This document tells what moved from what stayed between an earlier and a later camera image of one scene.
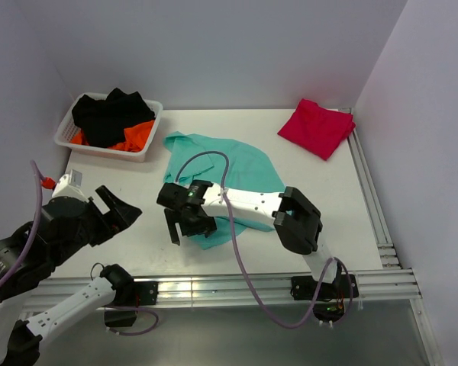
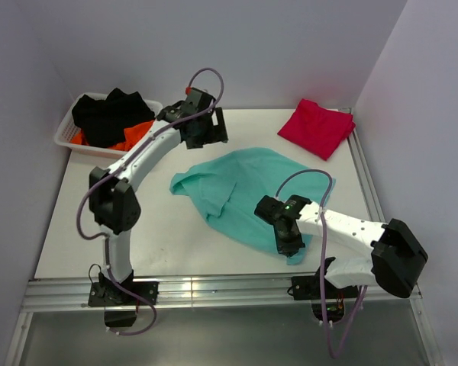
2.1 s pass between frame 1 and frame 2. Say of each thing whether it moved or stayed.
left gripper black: moved
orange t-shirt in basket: stayed
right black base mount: stayed
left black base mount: stayed
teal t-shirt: moved
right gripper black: moved
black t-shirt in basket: stayed
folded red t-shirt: stayed
